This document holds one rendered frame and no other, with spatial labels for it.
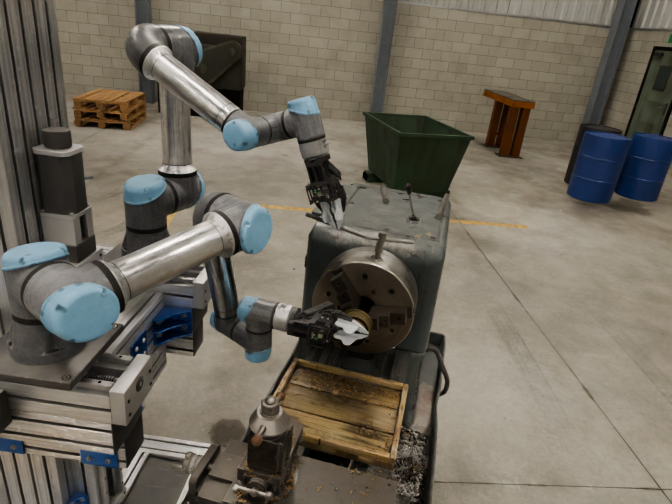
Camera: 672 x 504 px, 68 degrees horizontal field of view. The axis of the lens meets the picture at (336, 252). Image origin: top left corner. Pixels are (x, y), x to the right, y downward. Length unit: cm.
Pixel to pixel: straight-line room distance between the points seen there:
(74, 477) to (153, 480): 45
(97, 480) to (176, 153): 102
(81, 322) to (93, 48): 1116
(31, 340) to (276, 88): 1038
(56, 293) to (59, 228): 39
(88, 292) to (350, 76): 1052
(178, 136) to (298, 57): 973
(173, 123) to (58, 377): 78
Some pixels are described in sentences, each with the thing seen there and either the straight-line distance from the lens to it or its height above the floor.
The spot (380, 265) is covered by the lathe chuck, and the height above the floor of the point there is 123.
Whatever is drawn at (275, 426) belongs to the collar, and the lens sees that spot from 103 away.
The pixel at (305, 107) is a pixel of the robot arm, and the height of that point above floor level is 166.
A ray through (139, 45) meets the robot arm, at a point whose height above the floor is 176.
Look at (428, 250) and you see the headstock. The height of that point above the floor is 124.
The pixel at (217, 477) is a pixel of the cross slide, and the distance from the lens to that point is 118.
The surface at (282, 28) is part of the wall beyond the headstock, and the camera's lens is 1124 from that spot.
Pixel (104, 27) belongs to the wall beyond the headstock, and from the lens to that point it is 1195.
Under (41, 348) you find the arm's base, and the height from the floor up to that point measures 120.
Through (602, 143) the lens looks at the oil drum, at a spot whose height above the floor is 80.
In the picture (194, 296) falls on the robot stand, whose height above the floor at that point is 107.
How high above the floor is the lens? 185
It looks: 24 degrees down
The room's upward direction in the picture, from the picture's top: 6 degrees clockwise
